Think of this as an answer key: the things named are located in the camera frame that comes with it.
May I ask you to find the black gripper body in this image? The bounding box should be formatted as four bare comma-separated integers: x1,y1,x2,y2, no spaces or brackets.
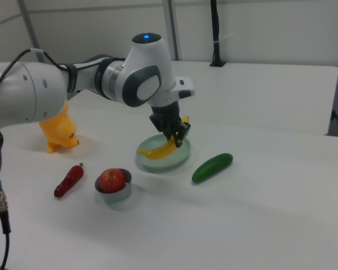
149,101,184,134

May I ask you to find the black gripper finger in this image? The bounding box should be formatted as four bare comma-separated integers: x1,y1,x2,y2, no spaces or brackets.
164,125,177,142
174,121,192,149

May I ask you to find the yellow banana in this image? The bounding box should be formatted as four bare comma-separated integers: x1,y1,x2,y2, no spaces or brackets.
137,115,191,161

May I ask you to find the pale green plastic plate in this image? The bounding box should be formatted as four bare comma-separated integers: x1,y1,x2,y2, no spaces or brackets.
135,133,192,170

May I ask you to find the green cucumber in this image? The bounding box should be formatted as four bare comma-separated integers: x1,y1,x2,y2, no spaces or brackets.
192,152,234,184

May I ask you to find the red apple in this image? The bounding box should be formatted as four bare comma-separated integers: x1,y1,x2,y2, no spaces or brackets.
98,168,127,194

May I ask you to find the small metal bowl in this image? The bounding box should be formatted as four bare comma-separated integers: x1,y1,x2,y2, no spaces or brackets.
94,168,132,202

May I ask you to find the black pole with clamp base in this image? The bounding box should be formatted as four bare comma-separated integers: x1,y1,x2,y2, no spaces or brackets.
209,0,228,68

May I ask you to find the orange plush dinosaur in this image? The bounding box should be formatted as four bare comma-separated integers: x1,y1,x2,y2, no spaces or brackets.
38,99,81,154

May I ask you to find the red chili pepper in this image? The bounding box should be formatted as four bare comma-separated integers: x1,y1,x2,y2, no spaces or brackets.
54,162,86,199

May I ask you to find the grey metal partition post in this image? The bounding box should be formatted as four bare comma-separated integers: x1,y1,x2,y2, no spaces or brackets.
17,0,46,64
161,0,184,61

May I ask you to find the black cable at table edge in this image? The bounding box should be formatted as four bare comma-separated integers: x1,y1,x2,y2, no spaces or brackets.
330,110,338,138

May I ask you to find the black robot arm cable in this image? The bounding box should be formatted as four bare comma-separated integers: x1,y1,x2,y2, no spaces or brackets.
0,48,108,102

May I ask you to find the black cable with metal connector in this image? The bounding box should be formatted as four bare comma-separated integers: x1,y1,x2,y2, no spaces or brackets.
0,121,12,270

